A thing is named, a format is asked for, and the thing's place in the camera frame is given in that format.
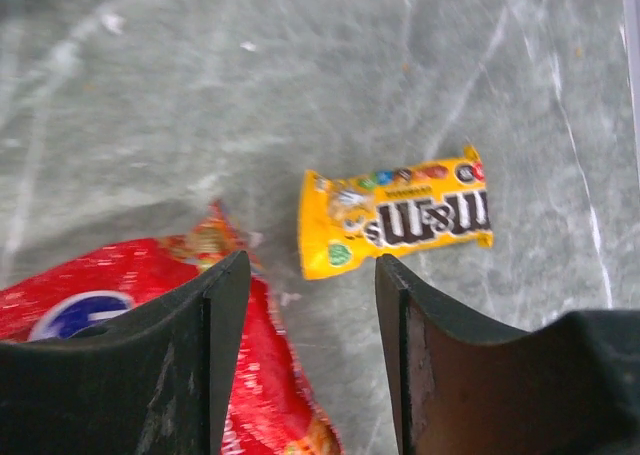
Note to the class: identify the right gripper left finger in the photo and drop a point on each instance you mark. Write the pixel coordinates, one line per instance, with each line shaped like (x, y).
(154, 380)

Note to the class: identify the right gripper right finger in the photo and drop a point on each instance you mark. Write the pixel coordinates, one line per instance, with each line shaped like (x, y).
(461, 382)

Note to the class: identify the red cookie snack bag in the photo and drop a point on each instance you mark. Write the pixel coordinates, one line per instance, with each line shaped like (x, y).
(271, 408)

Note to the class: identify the yellow M&M's packet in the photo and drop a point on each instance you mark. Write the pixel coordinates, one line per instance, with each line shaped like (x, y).
(343, 222)

